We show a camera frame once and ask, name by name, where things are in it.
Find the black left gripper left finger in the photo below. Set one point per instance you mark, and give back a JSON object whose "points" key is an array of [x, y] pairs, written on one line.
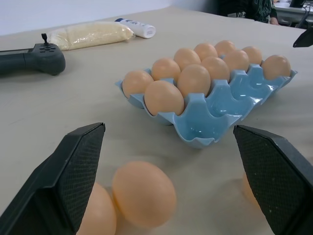
{"points": [[49, 183]]}

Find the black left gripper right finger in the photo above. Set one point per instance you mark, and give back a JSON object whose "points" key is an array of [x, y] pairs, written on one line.
{"points": [[276, 176]]}

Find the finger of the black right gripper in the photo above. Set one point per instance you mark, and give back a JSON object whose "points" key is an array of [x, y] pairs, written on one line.
{"points": [[305, 39]]}

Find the light blue egg tray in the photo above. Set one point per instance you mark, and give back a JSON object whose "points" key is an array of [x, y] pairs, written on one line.
{"points": [[207, 122]]}

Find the white desk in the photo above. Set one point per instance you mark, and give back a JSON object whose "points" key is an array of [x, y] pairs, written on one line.
{"points": [[288, 14]]}

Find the brown egg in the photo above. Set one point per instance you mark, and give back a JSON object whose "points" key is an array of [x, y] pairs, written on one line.
{"points": [[236, 60], [225, 46], [217, 68], [144, 193], [248, 191], [163, 99], [276, 67], [185, 57], [100, 215], [254, 54], [165, 68], [205, 50], [135, 82], [194, 79]]}

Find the person in dark patterned clothes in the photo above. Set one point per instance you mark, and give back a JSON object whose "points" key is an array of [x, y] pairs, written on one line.
{"points": [[259, 9]]}

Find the dark grey handheld controller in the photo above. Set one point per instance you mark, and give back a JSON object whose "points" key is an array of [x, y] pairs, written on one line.
{"points": [[44, 60]]}

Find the clear bag of yellow grains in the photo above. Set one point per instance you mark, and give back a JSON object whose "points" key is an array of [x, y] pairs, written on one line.
{"points": [[93, 34]]}

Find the white bottle with blue cap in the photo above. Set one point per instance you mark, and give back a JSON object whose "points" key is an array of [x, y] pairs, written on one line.
{"points": [[139, 28]]}

